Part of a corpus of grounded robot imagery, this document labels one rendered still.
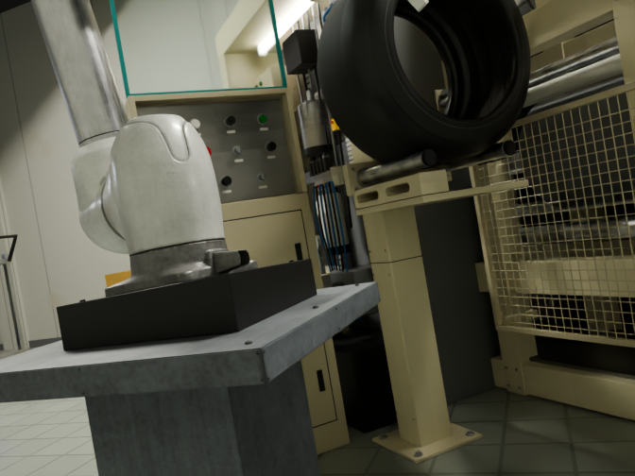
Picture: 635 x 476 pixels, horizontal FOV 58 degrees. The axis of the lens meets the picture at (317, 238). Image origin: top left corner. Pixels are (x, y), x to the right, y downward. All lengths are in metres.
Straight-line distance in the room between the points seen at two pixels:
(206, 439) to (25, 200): 6.33
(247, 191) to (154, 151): 1.10
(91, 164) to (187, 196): 0.26
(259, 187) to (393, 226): 0.48
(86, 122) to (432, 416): 1.41
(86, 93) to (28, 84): 5.96
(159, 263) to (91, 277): 5.66
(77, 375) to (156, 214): 0.26
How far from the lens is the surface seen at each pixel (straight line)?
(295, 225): 1.99
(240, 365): 0.64
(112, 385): 0.75
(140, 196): 0.90
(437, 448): 2.00
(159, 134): 0.93
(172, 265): 0.88
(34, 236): 7.02
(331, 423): 2.10
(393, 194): 1.66
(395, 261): 1.89
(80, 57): 1.17
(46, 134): 6.88
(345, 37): 1.57
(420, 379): 1.97
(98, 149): 1.10
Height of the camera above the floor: 0.76
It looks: 1 degrees down
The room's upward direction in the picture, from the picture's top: 10 degrees counter-clockwise
